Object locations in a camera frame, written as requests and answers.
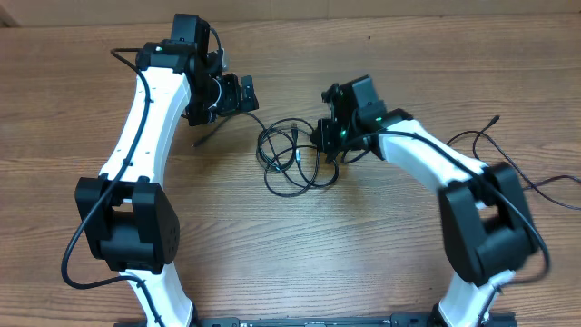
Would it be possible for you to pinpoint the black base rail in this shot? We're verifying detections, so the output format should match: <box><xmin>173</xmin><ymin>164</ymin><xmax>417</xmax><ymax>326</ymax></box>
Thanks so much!
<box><xmin>113</xmin><ymin>312</ymin><xmax>518</xmax><ymax>327</ymax></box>

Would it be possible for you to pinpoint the black USB cable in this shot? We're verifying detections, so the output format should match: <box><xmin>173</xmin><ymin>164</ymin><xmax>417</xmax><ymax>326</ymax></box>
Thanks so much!
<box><xmin>190</xmin><ymin>111</ymin><xmax>340</xmax><ymax>199</ymax></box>

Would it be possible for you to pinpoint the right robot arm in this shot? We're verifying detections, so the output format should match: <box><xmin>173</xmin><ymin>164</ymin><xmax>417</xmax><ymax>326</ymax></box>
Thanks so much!
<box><xmin>310</xmin><ymin>75</ymin><xmax>543</xmax><ymax>326</ymax></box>

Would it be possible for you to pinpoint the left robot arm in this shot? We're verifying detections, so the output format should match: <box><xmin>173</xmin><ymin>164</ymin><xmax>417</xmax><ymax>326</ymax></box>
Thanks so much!
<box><xmin>61</xmin><ymin>14</ymin><xmax>259</xmax><ymax>326</ymax></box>

